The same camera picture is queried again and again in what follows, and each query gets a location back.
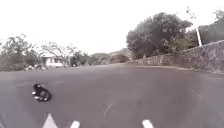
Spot dark bushes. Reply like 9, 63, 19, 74
69, 50, 101, 68

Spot grey asphalt road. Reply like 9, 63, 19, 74
0, 63, 224, 128

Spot large dark tree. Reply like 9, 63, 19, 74
125, 12, 198, 60

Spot bare branched tree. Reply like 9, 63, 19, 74
39, 41, 78, 68

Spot white building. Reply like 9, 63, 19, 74
40, 53, 66, 69

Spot robot's own part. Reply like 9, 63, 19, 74
69, 120, 81, 128
141, 119, 155, 128

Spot black and white animal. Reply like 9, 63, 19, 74
31, 83, 53, 103

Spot white pole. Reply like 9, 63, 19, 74
195, 25, 203, 47

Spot dark green tree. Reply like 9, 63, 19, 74
0, 33, 38, 68

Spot dark hedge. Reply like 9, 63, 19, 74
186, 9, 224, 48

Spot grey stone wall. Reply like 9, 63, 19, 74
128, 39, 224, 75

